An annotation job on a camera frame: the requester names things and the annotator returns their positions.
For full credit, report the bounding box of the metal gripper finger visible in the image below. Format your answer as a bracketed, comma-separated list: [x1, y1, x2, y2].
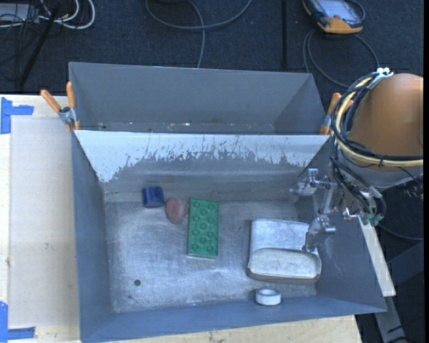
[289, 167, 330, 197]
[301, 215, 337, 254]

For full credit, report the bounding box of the white rectangular box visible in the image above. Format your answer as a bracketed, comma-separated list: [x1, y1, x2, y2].
[246, 218, 323, 284]

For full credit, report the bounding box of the dark green flat block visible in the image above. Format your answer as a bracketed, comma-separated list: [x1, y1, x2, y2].
[186, 197, 220, 261]

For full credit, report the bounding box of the pink round toy fruit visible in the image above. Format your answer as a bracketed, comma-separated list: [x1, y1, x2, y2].
[164, 197, 188, 225]

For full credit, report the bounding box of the blue cup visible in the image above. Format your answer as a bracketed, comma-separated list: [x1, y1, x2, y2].
[142, 186, 166, 209]

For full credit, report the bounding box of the grey metal bin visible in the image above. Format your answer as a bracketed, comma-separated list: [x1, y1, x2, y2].
[68, 61, 388, 343]

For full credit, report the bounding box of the white tape ring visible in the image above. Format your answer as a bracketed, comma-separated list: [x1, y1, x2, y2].
[255, 287, 283, 307]

